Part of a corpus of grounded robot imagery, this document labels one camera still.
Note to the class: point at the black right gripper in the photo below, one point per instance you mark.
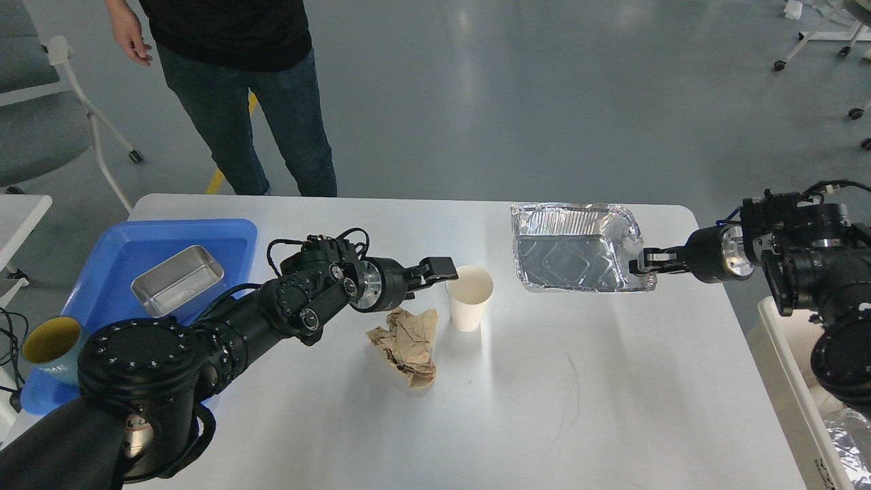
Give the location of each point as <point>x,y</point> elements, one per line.
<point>712,255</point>

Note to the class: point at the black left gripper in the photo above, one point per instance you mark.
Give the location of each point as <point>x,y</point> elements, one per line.
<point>384,283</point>

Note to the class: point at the white paper cup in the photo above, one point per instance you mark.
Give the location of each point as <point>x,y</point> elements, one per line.
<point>469,296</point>

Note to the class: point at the brown paper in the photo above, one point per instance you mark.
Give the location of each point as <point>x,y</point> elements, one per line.
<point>406,344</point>

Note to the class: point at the aluminium foil tray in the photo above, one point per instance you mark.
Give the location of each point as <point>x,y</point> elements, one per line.
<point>577,247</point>

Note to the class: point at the square steel tray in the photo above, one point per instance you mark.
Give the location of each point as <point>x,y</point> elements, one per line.
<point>181,285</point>

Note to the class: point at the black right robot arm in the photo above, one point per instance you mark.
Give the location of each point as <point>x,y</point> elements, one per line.
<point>813,258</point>

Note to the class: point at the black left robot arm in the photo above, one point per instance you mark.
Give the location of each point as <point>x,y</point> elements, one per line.
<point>142,383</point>

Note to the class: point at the person's right hand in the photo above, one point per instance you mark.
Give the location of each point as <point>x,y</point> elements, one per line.
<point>127,32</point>

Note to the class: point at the white bin right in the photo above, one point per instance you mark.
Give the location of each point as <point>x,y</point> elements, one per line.
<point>781,348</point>

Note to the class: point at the crumpled foil in bin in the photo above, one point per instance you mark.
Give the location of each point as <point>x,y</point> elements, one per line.
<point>850,434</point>

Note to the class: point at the white wheeled rack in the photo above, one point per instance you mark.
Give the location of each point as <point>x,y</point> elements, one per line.
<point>857,30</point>

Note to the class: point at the blue plastic tray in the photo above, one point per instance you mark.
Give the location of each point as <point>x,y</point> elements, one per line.
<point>102,295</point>

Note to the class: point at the standing person dark clothes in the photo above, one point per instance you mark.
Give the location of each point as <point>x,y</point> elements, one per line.
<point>215,54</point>

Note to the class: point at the teal mug yellow inside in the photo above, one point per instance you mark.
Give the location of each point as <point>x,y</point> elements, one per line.
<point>54,346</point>

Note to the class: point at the grey office chair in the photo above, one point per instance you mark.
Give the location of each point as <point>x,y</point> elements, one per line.
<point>43,133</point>

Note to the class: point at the white side table left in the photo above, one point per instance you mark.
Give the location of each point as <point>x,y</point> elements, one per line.
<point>19,216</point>

